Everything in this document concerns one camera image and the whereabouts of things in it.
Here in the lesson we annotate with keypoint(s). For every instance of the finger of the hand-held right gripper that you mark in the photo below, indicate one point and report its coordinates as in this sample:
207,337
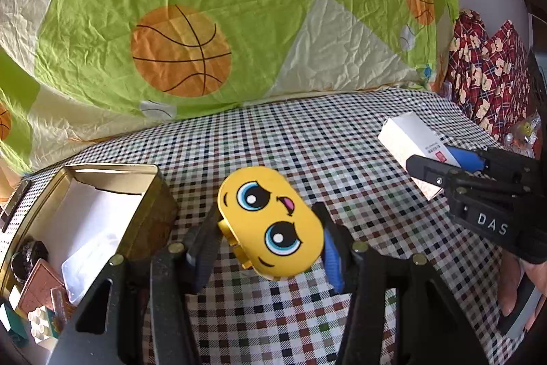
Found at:
427,168
466,159

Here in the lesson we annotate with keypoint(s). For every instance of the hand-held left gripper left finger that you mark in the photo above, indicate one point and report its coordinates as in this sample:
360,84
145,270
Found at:
201,258

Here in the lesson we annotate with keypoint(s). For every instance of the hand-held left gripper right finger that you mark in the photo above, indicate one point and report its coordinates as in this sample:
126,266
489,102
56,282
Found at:
333,258

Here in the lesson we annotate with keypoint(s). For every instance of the white box with red label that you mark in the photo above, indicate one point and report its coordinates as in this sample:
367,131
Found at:
410,138

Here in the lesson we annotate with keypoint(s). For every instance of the gold tin box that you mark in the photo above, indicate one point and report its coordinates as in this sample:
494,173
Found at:
158,211

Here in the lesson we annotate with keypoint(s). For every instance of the yellow face toy block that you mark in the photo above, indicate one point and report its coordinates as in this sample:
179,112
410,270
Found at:
265,219

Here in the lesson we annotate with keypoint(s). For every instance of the clear plastic box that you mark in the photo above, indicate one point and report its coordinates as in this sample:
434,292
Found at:
92,258

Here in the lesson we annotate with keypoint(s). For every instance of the black sequin scrunchie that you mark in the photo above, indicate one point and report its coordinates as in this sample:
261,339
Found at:
27,260

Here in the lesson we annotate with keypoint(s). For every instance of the person's right hand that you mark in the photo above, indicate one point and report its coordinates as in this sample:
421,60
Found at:
510,283

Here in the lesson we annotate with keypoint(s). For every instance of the yellow smiley toy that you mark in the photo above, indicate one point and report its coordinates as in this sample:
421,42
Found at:
524,130

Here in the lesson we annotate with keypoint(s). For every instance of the red plaid bear-print cloth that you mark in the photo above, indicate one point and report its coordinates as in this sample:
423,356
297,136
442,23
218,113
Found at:
483,65

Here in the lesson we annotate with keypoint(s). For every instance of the checked table cloth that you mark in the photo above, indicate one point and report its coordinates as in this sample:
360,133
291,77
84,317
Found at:
320,142

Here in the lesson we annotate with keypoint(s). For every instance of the white paper liner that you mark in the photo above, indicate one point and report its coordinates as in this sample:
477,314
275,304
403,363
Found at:
94,211

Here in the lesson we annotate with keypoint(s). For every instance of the dark rectangular bar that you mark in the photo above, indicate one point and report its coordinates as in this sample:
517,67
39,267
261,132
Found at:
15,200

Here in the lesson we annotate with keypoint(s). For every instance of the basketball print bed sheet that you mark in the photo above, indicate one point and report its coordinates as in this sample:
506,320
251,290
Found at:
256,6

